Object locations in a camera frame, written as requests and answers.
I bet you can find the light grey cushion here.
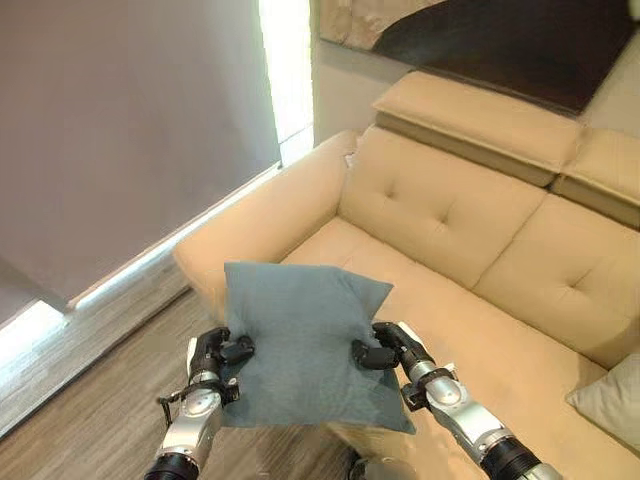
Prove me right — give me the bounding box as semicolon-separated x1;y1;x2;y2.
565;352;640;446

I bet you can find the dark framed wall painting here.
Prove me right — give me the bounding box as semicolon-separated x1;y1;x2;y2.
318;0;640;115

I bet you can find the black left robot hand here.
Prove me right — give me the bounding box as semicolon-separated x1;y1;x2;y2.
186;326;256;376

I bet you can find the blue-grey square cushion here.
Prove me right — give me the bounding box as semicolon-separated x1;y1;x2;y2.
219;261;417;435

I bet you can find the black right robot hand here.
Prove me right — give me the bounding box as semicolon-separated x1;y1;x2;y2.
351;322;432;372

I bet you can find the beige leather sofa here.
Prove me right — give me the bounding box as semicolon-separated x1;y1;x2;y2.
172;70;640;480

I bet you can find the grey window curtain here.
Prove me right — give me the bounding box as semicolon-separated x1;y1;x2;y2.
0;0;282;312

